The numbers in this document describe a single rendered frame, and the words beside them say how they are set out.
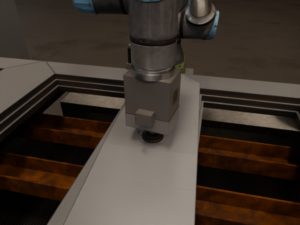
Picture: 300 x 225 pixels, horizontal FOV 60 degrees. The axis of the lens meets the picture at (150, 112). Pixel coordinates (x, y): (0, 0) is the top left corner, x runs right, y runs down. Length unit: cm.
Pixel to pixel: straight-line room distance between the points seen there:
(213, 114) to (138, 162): 56
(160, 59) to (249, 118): 64
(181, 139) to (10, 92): 49
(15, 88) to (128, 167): 46
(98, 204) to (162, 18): 29
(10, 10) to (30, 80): 64
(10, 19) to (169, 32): 111
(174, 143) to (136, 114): 10
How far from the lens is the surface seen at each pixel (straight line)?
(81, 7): 55
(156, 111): 45
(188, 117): 59
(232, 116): 98
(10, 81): 86
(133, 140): 51
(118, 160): 47
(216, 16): 111
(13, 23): 145
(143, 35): 39
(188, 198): 42
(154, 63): 40
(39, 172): 78
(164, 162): 47
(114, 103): 103
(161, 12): 39
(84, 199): 43
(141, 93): 44
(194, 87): 74
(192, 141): 51
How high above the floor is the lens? 119
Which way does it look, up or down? 32 degrees down
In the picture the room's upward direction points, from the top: straight up
